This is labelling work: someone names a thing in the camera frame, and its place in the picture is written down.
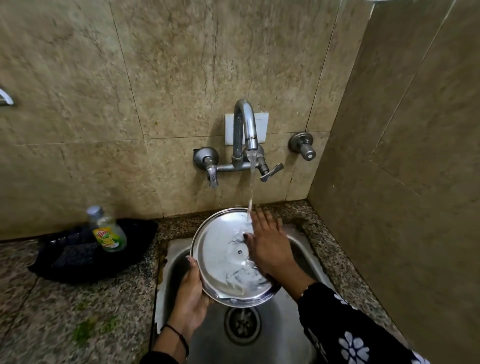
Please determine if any white wall plate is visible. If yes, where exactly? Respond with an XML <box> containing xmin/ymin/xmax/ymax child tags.
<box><xmin>224</xmin><ymin>112</ymin><xmax>269</xmax><ymax>146</ymax></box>

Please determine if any chrome wall faucet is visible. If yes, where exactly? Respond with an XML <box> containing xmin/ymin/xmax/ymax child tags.
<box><xmin>193</xmin><ymin>98</ymin><xmax>284</xmax><ymax>189</ymax></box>

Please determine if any person's left hand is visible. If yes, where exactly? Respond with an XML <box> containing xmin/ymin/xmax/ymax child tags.
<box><xmin>168</xmin><ymin>256</ymin><xmax>216</xmax><ymax>334</ymax></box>

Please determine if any black wrist thread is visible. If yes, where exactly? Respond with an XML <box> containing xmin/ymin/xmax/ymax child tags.
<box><xmin>160</xmin><ymin>324</ymin><xmax>190</xmax><ymax>359</ymax></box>

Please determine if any round sink drain strainer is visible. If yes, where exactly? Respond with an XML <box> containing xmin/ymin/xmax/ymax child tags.
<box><xmin>224</xmin><ymin>306</ymin><xmax>262</xmax><ymax>347</ymax></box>

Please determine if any round steel lid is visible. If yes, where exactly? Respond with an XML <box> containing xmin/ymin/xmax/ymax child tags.
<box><xmin>190</xmin><ymin>208</ymin><xmax>282</xmax><ymax>308</ymax></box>

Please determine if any person's right hand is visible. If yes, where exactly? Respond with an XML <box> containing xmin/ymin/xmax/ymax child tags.
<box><xmin>243</xmin><ymin>208</ymin><xmax>296</xmax><ymax>276</ymax></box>

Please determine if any chrome wall stop valve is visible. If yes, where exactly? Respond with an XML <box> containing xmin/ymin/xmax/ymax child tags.
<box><xmin>288</xmin><ymin>131</ymin><xmax>317</xmax><ymax>162</ymax></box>

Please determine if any person's right forearm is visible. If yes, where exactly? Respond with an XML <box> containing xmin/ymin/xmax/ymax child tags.
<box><xmin>271</xmin><ymin>258</ymin><xmax>432</xmax><ymax>364</ymax></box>

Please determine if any stainless steel sink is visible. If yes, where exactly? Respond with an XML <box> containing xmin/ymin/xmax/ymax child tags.
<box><xmin>149</xmin><ymin>224</ymin><xmax>335</xmax><ymax>364</ymax></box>

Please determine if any person's left forearm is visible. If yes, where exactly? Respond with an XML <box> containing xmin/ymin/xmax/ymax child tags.
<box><xmin>140</xmin><ymin>322</ymin><xmax>196</xmax><ymax>364</ymax></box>

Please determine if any green dish soap bottle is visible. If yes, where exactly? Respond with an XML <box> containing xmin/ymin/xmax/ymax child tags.
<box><xmin>86</xmin><ymin>205</ymin><xmax>127</xmax><ymax>253</ymax></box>

